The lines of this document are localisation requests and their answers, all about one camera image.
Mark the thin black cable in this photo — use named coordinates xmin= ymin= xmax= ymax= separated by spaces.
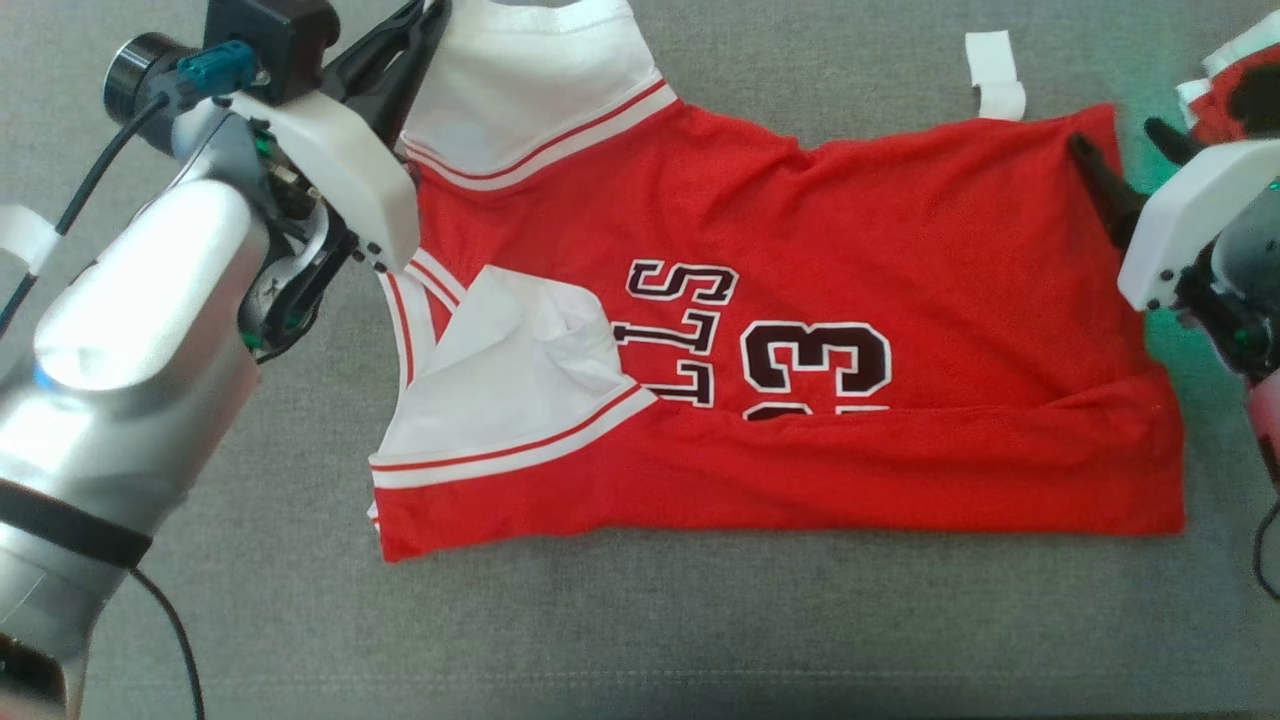
xmin=130 ymin=565 xmax=206 ymax=720
xmin=0 ymin=95 xmax=171 ymax=336
xmin=1253 ymin=495 xmax=1280 ymax=603

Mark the white strip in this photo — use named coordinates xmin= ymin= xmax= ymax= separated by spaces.
xmin=0 ymin=205 xmax=61 ymax=273
xmin=965 ymin=30 xmax=1028 ymax=122

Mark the red basketball shorts number 23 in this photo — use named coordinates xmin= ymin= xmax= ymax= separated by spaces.
xmin=1177 ymin=15 xmax=1280 ymax=146

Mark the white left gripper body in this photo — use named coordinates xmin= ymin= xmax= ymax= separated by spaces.
xmin=170 ymin=90 xmax=421 ymax=363

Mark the large grey sofa seat cushion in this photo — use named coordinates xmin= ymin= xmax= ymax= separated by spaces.
xmin=0 ymin=0 xmax=1280 ymax=720

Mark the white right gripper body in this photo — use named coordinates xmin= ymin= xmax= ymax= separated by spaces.
xmin=1118 ymin=138 xmax=1280 ymax=379

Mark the red white basketball jersey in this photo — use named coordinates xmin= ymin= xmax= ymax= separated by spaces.
xmin=368 ymin=0 xmax=1188 ymax=564

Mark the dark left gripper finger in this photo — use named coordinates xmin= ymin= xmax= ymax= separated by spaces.
xmin=322 ymin=0 xmax=441 ymax=97
xmin=365 ymin=0 xmax=453 ymax=141

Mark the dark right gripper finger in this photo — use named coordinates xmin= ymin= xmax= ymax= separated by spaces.
xmin=1068 ymin=133 xmax=1147 ymax=249
xmin=1145 ymin=118 xmax=1201 ymax=167

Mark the black cylinder with green light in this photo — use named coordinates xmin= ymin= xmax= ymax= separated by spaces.
xmin=103 ymin=33 xmax=196 ymax=128

